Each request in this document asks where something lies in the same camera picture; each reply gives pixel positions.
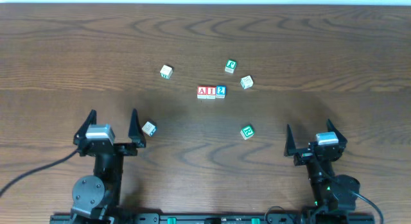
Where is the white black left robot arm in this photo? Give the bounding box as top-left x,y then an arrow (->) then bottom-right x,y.
69,109 -> 146,223

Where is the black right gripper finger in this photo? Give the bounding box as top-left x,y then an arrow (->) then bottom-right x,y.
326,119 -> 347,149
284,125 -> 296,157

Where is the wooden block blue side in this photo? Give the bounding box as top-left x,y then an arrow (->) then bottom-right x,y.
142,121 -> 157,137

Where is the red letter I block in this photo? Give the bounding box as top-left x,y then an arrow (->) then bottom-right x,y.
206,86 -> 216,99

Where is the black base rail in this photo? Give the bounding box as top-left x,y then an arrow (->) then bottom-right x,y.
49,206 -> 375,224

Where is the green letter R block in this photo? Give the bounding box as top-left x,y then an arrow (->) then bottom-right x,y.
240,125 -> 255,140

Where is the red letter A block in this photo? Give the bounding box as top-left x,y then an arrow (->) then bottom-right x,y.
197,85 -> 207,99

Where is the blue number 2 block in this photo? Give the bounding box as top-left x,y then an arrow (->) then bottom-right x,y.
216,85 -> 227,99

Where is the wooden block green side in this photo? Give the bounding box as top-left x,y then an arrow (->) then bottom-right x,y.
160,65 -> 173,80

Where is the plain wooden patterned block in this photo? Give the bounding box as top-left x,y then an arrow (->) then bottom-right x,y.
240,75 -> 254,89

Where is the green letter P block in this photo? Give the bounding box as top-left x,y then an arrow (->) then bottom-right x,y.
225,60 -> 237,74

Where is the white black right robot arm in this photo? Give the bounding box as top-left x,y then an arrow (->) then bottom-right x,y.
284,120 -> 360,223

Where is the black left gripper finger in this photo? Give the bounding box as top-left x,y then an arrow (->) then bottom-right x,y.
73,109 -> 97,146
128,108 -> 146,148

